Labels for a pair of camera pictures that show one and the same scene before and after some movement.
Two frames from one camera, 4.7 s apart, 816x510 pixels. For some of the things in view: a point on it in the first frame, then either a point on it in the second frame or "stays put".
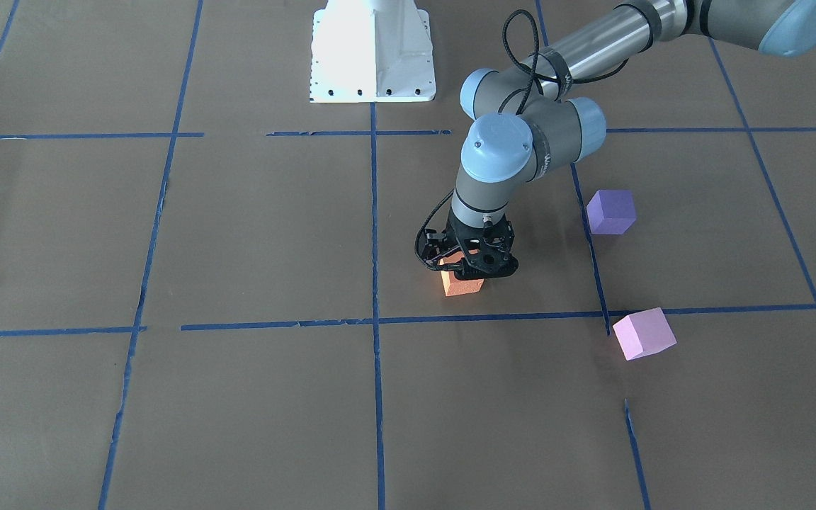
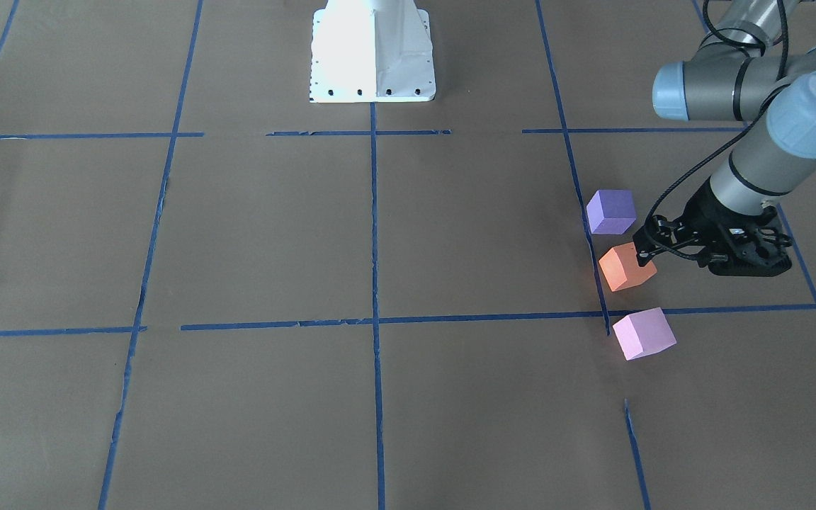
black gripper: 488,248 -> 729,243
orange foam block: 453,285 -> 621,270
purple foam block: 611,212 stays put
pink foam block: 643,333 stays put
